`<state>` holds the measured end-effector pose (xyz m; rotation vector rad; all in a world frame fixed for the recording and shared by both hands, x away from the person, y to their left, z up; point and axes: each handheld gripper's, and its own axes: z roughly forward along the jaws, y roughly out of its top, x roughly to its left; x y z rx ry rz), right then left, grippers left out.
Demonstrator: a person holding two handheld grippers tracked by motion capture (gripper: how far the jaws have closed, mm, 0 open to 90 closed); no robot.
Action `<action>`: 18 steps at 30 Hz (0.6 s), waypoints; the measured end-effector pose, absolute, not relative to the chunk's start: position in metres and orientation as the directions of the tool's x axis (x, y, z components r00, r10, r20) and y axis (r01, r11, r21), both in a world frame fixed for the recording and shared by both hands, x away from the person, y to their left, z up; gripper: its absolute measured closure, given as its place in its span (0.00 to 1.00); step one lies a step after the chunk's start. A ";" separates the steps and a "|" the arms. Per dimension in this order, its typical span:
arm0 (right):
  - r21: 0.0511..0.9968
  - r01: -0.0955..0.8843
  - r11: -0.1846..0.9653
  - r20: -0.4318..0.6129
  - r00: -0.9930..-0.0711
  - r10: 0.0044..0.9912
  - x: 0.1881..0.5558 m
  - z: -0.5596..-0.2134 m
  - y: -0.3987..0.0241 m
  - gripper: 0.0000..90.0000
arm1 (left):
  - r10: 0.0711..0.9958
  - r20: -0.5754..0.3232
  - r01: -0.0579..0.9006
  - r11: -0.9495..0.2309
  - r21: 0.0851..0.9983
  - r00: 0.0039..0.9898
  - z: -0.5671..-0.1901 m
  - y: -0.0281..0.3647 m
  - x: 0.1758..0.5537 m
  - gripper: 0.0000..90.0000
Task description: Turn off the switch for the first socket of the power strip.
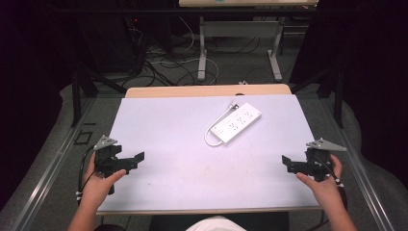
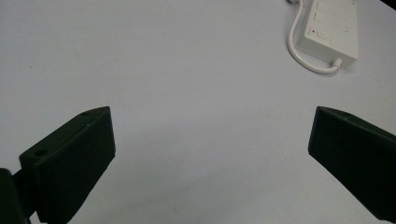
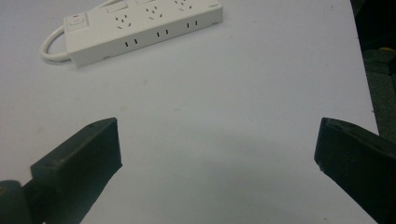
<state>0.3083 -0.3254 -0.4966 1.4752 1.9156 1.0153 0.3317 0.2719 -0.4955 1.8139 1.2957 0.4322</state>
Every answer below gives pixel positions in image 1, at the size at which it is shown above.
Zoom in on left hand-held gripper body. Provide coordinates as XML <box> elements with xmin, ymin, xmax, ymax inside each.
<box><xmin>92</xmin><ymin>134</ymin><xmax>136</xmax><ymax>195</ymax></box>

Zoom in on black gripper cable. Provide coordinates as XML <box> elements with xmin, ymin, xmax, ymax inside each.
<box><xmin>316</xmin><ymin>156</ymin><xmax>349</xmax><ymax>211</ymax></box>
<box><xmin>76</xmin><ymin>144</ymin><xmax>98</xmax><ymax>202</ymax></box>

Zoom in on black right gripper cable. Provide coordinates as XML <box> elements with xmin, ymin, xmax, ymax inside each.
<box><xmin>316</xmin><ymin>156</ymin><xmax>349</xmax><ymax>211</ymax></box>

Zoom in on tangle of floor cables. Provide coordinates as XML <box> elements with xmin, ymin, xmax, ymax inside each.
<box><xmin>123</xmin><ymin>15</ymin><xmax>268</xmax><ymax>88</ymax></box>

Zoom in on black metal stand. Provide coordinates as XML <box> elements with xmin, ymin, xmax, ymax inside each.
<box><xmin>70</xmin><ymin>68</ymin><xmax>128</xmax><ymax>128</ymax></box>
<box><xmin>290</xmin><ymin>64</ymin><xmax>345</xmax><ymax>129</ymax></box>

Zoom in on person's right hand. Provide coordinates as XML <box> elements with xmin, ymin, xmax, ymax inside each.
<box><xmin>294</xmin><ymin>153</ymin><xmax>348</xmax><ymax>213</ymax></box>

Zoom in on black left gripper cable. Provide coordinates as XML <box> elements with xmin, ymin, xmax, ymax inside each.
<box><xmin>76</xmin><ymin>144</ymin><xmax>98</xmax><ymax>202</ymax></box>

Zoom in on white power strip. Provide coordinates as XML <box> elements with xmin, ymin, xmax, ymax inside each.
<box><xmin>209</xmin><ymin>102</ymin><xmax>263</xmax><ymax>145</ymax></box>

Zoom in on person's white clothing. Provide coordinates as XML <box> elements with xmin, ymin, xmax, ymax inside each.
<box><xmin>185</xmin><ymin>216</ymin><xmax>248</xmax><ymax>231</ymax></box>

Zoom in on white desk with metal legs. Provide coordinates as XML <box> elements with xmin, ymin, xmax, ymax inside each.
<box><xmin>178</xmin><ymin>0</ymin><xmax>319</xmax><ymax>83</ymax></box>

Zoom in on person's left hand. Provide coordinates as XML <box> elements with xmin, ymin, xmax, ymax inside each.
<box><xmin>79</xmin><ymin>153</ymin><xmax>127</xmax><ymax>210</ymax></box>

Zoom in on white power strip cable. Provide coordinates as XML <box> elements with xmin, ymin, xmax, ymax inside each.
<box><xmin>203</xmin><ymin>100</ymin><xmax>241</xmax><ymax>148</ymax></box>

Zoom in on aluminium floor rail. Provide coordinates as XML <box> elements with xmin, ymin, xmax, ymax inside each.
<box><xmin>320</xmin><ymin>95</ymin><xmax>397</xmax><ymax>231</ymax></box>
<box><xmin>11</xmin><ymin>97</ymin><xmax>97</xmax><ymax>231</ymax></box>

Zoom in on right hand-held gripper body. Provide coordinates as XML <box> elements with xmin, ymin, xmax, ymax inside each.
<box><xmin>293</xmin><ymin>138</ymin><xmax>348</xmax><ymax>183</ymax></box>

